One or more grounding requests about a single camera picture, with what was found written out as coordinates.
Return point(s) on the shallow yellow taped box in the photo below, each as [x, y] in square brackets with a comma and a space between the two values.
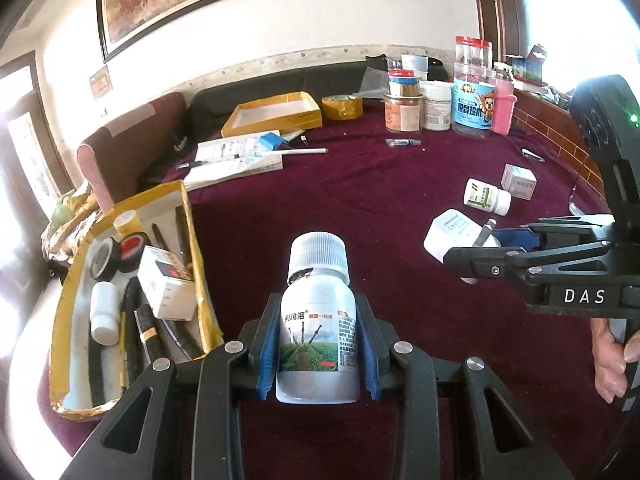
[270, 112]

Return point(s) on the person's right hand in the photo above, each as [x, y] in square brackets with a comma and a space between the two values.
[607, 360]

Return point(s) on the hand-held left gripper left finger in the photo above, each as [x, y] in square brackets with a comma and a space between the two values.
[267, 355]

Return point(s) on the black tool tan band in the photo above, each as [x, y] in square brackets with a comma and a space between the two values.
[150, 345]

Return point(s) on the large yellow tape roll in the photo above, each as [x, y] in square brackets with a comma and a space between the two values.
[342, 110]

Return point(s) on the black slim tool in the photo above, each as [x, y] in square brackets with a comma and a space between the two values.
[160, 237]
[183, 232]

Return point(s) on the white bottle ribbed cap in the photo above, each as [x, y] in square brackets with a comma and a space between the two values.
[317, 310]

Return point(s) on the gold tin blue rim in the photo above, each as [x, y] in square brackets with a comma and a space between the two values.
[405, 87]

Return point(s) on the dark printed box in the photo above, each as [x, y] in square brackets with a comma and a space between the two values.
[530, 67]

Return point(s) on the metal nail clipper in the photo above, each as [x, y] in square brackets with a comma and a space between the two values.
[532, 155]

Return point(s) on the bottle in pink knit sleeve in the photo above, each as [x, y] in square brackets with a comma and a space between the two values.
[502, 110]

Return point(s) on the white pen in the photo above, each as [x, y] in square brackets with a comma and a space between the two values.
[305, 151]

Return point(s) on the clear jar orange label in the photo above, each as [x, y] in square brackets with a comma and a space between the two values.
[402, 115]

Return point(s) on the large jar blue cartoon label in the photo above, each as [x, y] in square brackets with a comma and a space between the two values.
[472, 110]

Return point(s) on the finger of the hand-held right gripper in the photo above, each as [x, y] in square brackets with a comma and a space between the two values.
[515, 237]
[480, 262]

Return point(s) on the small yellow tape roll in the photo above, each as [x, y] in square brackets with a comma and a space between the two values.
[125, 222]

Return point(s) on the brown framed window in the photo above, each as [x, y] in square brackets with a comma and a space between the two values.
[20, 85]

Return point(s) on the white carton red print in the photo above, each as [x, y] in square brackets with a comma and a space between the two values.
[165, 290]

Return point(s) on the small white box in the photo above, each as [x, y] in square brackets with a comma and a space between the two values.
[520, 185]

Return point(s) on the square white bottle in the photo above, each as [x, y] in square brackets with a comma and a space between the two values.
[450, 232]

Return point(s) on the crumpled green gold bag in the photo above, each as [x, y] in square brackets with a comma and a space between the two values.
[65, 215]

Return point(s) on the small white bottle green label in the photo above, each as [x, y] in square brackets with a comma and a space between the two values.
[482, 196]

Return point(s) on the black sofa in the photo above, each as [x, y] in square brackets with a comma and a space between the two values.
[225, 97]

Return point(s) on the black pen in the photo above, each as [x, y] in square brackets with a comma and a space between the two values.
[195, 163]

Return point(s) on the yellow taped cardboard box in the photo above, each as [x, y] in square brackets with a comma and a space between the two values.
[200, 240]

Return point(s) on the white plastic tub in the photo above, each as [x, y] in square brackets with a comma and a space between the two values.
[436, 110]

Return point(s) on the plain white bottle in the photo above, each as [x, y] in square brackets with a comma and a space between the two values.
[104, 310]

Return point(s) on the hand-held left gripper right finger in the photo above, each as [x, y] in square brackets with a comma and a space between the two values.
[367, 355]

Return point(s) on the small blue flat item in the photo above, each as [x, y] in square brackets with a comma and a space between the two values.
[270, 140]

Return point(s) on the burgundy table cloth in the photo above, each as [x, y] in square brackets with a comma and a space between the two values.
[380, 185]

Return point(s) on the black tape roll red core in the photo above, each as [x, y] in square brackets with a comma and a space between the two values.
[131, 246]

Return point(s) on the brown armchair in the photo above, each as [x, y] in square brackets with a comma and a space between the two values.
[135, 145]

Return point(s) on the small wall plaque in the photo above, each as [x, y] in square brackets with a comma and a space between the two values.
[100, 82]

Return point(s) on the red lid clear jar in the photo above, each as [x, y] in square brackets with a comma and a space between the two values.
[472, 52]

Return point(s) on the white printed booklet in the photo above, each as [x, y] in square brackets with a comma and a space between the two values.
[235, 165]

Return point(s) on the framed wall painting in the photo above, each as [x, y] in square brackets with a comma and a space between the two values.
[200, 0]

